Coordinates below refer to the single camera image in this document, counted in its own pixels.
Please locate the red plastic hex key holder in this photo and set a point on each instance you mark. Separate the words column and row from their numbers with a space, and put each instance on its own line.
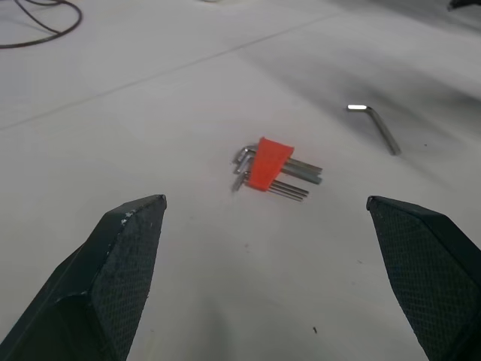
column 268, row 162

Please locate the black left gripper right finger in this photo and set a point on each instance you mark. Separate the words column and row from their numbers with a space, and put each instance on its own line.
column 424, row 270

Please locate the large silver hex key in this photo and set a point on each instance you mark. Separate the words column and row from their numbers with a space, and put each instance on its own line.
column 303, row 176

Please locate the small silver hex key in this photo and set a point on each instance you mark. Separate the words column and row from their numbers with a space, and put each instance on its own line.
column 288, row 192
column 291, row 188
column 285, row 196

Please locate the hex keys in red holder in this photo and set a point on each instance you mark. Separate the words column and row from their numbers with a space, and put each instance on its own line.
column 305, row 166

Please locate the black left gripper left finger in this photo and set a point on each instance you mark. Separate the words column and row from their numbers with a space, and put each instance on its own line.
column 120, row 270

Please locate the dark object at table edge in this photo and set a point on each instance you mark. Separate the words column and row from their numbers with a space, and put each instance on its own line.
column 466, row 3

